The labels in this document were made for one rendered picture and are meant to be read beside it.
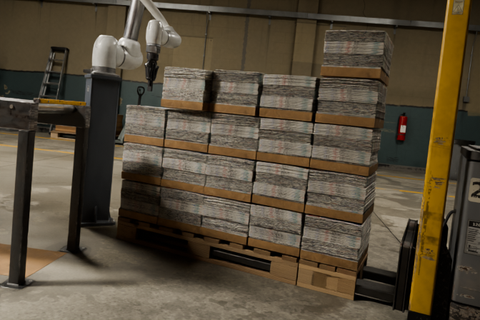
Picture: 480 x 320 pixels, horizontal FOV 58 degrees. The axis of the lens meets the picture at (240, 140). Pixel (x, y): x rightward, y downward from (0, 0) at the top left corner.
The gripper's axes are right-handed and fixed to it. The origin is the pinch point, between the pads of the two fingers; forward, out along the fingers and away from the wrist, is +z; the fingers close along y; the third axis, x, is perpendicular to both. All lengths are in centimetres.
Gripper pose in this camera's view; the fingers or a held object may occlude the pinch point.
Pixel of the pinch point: (150, 86)
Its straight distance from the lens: 287.1
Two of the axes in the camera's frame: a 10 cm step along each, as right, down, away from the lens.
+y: 4.1, -0.1, 9.1
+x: -9.1, -1.1, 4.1
